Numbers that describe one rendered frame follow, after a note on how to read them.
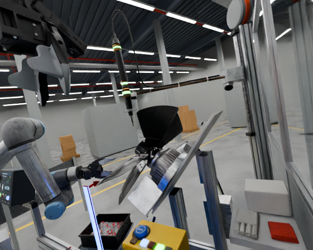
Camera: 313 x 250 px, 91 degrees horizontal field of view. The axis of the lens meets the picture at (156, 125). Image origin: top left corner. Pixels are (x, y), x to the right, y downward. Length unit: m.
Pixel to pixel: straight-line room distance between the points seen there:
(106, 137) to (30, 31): 6.82
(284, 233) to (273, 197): 0.14
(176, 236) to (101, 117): 6.75
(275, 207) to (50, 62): 0.95
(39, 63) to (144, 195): 0.74
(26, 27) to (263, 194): 0.95
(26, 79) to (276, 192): 0.95
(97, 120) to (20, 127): 6.21
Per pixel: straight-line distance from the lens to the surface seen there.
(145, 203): 0.89
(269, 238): 0.84
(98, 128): 7.01
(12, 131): 0.87
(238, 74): 1.02
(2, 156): 1.04
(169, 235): 0.52
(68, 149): 8.94
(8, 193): 1.23
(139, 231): 0.55
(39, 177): 0.86
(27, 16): 0.37
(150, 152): 0.93
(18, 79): 0.40
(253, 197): 0.91
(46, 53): 0.34
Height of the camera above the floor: 1.41
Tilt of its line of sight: 4 degrees down
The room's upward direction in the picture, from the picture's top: 11 degrees counter-clockwise
